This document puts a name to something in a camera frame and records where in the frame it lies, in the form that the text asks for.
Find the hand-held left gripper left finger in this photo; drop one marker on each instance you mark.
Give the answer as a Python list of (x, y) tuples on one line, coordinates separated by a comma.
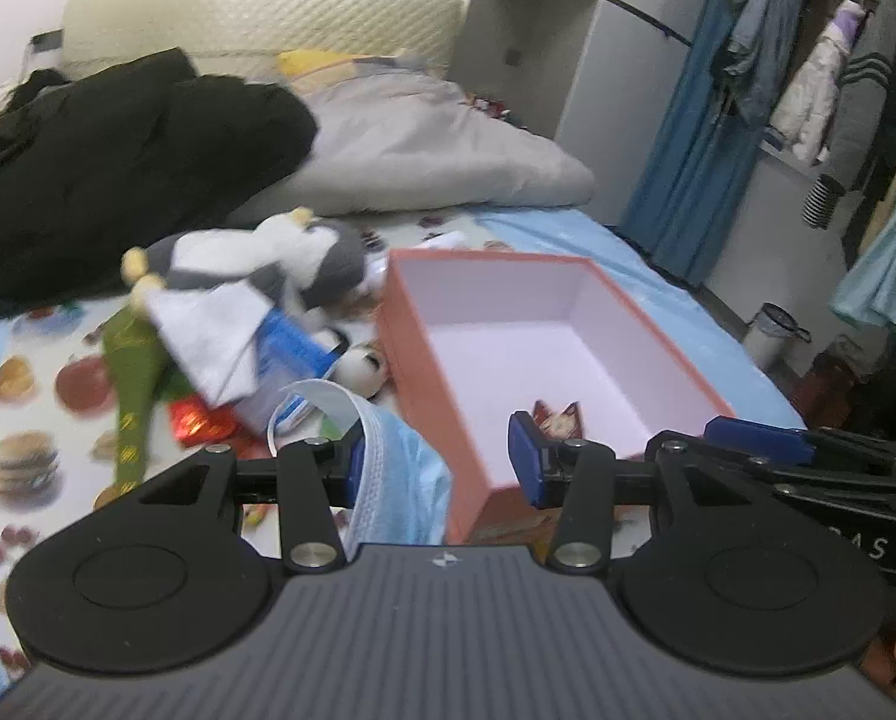
[(355, 461)]

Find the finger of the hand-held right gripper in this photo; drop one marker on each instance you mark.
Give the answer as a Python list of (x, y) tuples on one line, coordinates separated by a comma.
[(759, 439)]

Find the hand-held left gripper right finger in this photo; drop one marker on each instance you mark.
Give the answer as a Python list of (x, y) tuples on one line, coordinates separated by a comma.
[(527, 465)]

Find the blue face mask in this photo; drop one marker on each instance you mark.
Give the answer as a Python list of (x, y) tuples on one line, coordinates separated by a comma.
[(410, 480)]

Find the pink cardboard box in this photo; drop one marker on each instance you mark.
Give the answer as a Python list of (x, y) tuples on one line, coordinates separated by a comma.
[(493, 360)]

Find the red foil packet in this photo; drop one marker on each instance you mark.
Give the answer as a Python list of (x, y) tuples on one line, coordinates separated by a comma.
[(200, 420)]

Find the white towel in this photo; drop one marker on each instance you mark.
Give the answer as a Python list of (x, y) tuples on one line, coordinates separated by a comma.
[(208, 337)]

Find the small brown snack packet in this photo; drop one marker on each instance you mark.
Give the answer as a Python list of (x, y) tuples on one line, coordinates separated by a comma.
[(564, 424)]

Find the panda plush ball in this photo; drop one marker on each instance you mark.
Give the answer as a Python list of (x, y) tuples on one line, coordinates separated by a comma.
[(362, 367)]

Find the small trash bin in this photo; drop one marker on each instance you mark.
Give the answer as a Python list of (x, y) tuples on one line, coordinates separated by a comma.
[(766, 334)]

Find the blue plastic packet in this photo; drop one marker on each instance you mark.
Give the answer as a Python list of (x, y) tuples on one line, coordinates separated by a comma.
[(290, 352)]

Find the hanging light blue dress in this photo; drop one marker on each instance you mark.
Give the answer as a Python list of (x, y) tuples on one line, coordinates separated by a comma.
[(890, 270)]

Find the grey white plush toy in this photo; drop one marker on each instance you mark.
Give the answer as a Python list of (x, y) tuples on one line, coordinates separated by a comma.
[(298, 247)]

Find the green bottle-shaped toy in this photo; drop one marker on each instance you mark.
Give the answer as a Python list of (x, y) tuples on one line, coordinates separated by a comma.
[(137, 390)]

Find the blue curtain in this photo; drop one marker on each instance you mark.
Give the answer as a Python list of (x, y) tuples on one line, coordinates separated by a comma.
[(688, 165)]

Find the food print bed sheet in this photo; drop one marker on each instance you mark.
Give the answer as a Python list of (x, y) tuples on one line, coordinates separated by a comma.
[(43, 405)]

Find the grey pillow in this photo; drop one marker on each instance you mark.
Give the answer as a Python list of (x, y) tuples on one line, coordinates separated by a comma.
[(433, 142)]

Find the hanging white jacket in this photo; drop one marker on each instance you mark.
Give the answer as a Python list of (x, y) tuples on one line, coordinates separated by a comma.
[(815, 90)]

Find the small red trinkets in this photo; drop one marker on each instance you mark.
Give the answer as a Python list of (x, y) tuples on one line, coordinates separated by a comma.
[(487, 105)]

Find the black coat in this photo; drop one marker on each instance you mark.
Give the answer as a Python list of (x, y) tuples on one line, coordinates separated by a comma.
[(118, 165)]

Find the white wardrobe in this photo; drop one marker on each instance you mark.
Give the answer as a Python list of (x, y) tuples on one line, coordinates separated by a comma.
[(605, 90)]

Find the hanging grey striped sweater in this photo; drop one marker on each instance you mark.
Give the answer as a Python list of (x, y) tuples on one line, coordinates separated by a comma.
[(875, 75)]

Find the yellow pillow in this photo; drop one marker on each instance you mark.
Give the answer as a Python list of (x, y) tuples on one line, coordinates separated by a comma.
[(313, 67)]

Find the beige quilted headboard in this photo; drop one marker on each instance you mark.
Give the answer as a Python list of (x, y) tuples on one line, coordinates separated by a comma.
[(268, 15)]

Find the black charger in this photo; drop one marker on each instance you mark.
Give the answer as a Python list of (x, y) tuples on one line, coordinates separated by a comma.
[(47, 40)]

